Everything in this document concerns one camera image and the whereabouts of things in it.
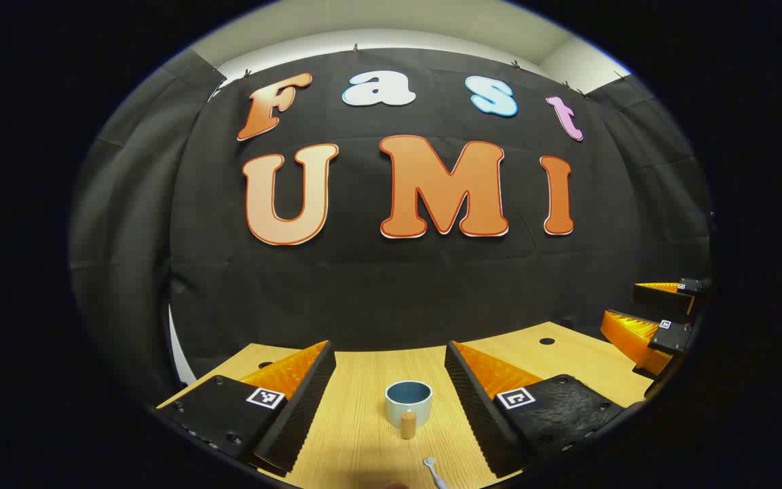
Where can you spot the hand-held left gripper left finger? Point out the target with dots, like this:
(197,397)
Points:
(303,407)

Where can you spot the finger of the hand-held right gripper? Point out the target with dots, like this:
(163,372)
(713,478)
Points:
(642,336)
(662,299)

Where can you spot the black backdrop cloth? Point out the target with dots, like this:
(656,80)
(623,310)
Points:
(391,272)

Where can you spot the wooden desktop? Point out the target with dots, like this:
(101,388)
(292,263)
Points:
(364,435)

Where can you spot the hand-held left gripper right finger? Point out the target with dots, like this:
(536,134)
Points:
(476,407)

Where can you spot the white toothbrush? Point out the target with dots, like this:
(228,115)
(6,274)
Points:
(430,463)

